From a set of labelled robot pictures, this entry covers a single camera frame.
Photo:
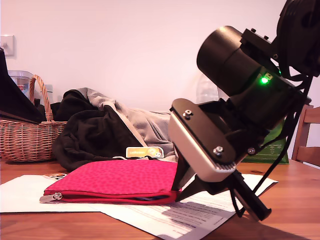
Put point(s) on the small LeRobot sticker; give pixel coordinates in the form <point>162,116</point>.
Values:
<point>140,152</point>

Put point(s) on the large clear water bottle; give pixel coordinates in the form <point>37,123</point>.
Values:
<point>207,92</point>

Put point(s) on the plain white paper sheet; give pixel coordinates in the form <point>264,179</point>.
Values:
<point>22,195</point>

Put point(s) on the red zip pouch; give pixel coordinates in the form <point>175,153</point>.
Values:
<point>112,175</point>

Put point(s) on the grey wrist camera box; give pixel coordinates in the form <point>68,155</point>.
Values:
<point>190,140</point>

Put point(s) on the large LeRobot sticker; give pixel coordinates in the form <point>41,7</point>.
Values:
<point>53,176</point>

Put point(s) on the wooden chair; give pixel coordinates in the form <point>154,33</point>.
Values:
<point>303,152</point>

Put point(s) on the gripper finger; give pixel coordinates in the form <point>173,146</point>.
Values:
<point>182,176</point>
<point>193,190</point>
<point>15,100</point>

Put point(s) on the black grey hooded jacket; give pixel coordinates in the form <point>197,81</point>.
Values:
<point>95,132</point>

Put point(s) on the clear plastic jug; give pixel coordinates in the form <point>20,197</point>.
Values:
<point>22,74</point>

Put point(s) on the printed paper sheet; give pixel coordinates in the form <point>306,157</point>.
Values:
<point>150,220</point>

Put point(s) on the silver green pet food bag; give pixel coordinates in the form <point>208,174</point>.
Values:
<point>270,155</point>

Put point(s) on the purple pen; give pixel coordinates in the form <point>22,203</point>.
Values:
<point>147,198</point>

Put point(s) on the white wall switch plate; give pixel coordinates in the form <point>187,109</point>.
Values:
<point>8,45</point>

